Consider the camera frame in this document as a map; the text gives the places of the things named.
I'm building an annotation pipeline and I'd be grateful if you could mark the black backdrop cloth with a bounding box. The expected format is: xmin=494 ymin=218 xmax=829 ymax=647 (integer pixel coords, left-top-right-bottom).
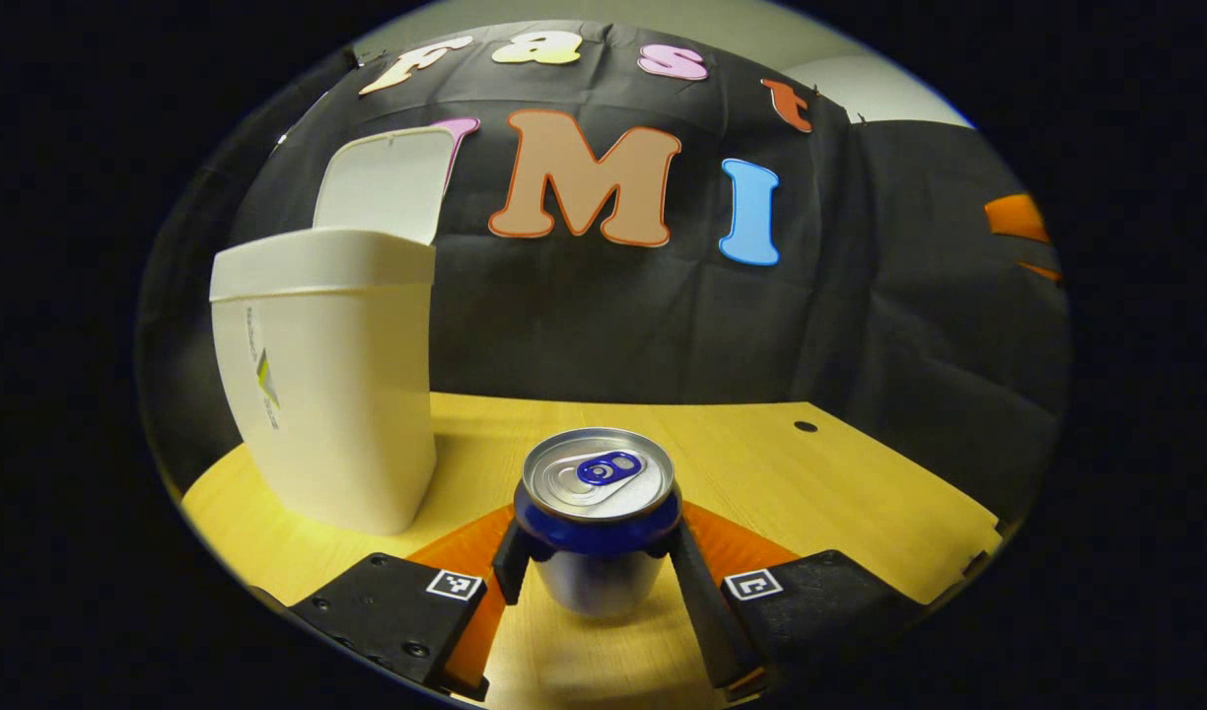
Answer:
xmin=135 ymin=20 xmax=1073 ymax=524

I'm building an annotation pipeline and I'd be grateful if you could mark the wooden desktop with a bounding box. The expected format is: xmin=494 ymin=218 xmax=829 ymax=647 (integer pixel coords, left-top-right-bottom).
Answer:
xmin=179 ymin=391 xmax=1005 ymax=710

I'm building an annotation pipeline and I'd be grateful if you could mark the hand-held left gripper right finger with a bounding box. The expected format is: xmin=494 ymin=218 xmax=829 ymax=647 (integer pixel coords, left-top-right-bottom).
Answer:
xmin=663 ymin=502 xmax=926 ymax=704

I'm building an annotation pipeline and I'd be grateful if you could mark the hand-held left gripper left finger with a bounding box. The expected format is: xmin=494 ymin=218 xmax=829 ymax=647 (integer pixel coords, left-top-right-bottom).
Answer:
xmin=287 ymin=507 xmax=536 ymax=704

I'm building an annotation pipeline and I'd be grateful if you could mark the blue silver pop can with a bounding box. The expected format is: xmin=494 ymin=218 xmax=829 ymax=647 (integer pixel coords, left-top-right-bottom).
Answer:
xmin=513 ymin=427 xmax=683 ymax=620

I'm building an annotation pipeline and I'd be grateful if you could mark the white desktop garbage bin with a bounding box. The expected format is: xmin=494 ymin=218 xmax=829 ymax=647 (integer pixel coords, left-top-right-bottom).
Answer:
xmin=209 ymin=126 xmax=457 ymax=536

